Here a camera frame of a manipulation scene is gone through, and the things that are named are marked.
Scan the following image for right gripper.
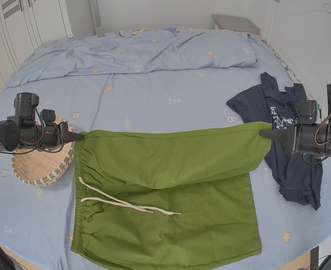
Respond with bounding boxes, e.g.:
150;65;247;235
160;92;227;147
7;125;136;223
284;123;327;158

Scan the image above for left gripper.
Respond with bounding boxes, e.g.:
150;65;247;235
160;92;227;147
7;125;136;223
37;122;69;151

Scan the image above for green shorts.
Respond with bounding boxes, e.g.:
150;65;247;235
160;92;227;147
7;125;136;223
70;122;273;270

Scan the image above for round woven basket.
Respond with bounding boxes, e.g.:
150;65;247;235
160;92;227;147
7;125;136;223
11;117;75;187

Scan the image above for dark blue T-shirt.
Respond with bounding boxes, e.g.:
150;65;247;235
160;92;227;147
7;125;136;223
226;72;324;211

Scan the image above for white wardrobe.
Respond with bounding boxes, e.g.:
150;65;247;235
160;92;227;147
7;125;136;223
0;0;73;93

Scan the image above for bed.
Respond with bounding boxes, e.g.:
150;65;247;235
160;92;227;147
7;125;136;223
0;0;331;270

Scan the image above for pale blue quilt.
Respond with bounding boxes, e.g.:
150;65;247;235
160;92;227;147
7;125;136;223
6;27;260;88

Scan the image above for grey bedside table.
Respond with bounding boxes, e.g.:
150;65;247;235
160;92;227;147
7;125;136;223
212;14;262;36

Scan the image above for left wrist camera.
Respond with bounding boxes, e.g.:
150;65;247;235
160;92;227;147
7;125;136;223
40;109;56;124

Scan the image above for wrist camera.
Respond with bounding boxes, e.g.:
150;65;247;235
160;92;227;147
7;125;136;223
40;109;56;124
299;100;318;125

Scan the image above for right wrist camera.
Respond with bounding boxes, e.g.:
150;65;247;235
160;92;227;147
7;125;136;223
299;100;318;125

